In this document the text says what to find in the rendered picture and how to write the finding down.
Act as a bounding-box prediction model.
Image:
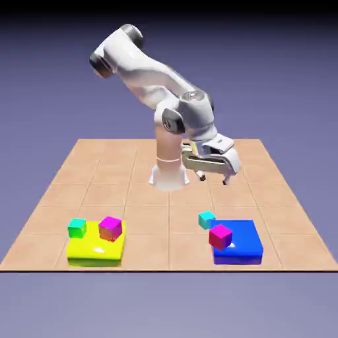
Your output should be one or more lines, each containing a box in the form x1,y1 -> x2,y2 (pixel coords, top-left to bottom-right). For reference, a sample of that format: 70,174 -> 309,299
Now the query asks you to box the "large yellow box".
66,220 -> 126,268

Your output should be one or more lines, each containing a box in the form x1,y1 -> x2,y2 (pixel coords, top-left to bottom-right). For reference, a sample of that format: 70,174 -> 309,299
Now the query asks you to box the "large blue box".
210,219 -> 264,265

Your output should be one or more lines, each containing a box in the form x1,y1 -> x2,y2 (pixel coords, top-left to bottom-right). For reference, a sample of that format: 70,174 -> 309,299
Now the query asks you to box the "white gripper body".
181,142 -> 242,177

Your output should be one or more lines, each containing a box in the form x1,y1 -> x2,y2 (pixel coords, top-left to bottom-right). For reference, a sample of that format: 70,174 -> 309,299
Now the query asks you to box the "small cyan cube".
198,210 -> 217,230

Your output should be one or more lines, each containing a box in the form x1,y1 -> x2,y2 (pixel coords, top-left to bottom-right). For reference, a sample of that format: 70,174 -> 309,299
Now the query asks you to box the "small crimson cube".
208,223 -> 234,252

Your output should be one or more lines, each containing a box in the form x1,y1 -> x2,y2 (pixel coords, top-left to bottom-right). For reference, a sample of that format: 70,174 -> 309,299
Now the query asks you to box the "small green cube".
67,218 -> 88,239

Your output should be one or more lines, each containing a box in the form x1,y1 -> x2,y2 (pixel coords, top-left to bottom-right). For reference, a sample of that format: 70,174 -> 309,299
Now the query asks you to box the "small magenta cube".
98,216 -> 123,243

